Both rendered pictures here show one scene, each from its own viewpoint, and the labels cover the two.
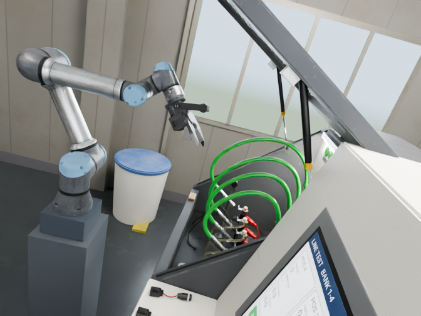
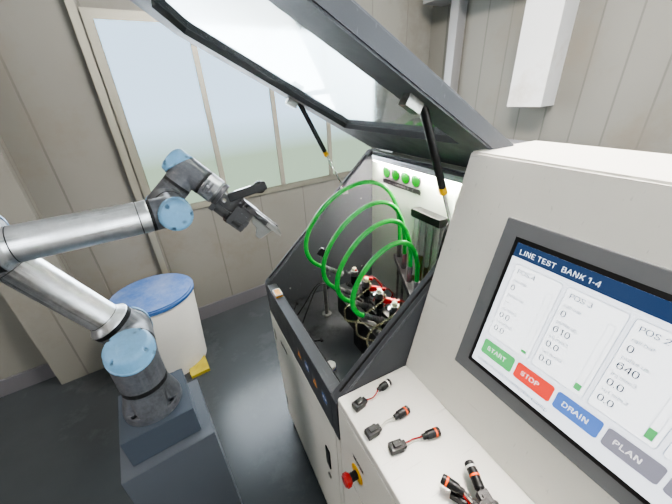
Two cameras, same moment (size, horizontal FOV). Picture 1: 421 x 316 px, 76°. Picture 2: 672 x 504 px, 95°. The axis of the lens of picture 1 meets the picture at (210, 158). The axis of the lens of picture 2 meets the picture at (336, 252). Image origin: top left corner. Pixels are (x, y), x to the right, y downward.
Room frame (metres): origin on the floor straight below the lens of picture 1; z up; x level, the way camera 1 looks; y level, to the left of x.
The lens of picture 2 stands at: (0.15, 0.32, 1.68)
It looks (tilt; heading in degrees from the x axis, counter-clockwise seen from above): 27 degrees down; 331
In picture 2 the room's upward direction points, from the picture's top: 3 degrees counter-clockwise
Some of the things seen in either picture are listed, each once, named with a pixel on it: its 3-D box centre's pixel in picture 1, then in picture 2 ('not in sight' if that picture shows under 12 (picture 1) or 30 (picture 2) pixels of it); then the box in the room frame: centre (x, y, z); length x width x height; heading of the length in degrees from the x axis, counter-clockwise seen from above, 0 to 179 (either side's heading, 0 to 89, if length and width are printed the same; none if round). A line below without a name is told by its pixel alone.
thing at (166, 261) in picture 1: (178, 236); (299, 341); (0.97, 0.05, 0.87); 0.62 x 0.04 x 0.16; 177
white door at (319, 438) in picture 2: not in sight; (306, 417); (0.98, 0.06, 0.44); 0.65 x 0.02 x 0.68; 177
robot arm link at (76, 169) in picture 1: (76, 170); (134, 359); (0.96, 0.52, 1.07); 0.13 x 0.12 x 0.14; 5
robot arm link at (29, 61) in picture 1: (80, 79); (69, 232); (0.96, 0.52, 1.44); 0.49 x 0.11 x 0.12; 95
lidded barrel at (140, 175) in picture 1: (138, 187); (165, 327); (2.20, 0.58, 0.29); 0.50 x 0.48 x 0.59; 94
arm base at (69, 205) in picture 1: (74, 195); (148, 390); (0.95, 0.52, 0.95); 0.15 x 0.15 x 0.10
